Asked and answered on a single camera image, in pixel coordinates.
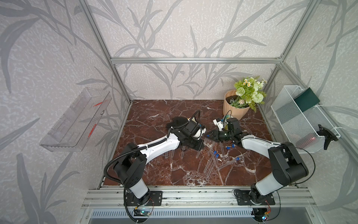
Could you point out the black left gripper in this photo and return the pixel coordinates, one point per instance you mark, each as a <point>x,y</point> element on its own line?
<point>197,147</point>

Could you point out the beige flower pot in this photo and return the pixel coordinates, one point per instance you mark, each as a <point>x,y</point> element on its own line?
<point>231,106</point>

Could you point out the dark green card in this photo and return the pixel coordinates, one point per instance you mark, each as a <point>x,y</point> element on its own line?
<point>306,100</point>

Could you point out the green white artificial flowers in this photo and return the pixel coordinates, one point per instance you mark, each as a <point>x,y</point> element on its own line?
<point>250,92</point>

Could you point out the aluminium front rail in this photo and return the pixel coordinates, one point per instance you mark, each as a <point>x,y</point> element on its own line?
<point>111,197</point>

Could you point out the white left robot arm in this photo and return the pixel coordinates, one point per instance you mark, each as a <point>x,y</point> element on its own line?
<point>129,169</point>

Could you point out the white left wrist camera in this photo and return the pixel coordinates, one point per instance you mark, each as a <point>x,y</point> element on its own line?
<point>200,132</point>

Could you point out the white wire mesh basket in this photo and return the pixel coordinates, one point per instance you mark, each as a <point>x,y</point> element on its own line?
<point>301,127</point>

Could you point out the clear acrylic wall shelf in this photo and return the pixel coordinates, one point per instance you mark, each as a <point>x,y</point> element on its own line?
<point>75,127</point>

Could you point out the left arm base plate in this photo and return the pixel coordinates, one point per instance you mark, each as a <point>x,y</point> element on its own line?
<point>150,198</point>

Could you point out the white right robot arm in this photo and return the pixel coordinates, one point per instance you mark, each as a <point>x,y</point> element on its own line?
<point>287,166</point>

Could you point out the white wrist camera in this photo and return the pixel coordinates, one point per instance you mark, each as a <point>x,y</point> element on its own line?
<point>219,123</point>
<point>200,132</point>

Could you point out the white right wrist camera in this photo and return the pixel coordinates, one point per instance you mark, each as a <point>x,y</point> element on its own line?
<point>219,123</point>

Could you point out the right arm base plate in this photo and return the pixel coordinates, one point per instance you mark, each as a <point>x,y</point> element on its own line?
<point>249,197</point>

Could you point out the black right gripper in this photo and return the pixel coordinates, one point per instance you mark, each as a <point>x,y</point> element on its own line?
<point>215,134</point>

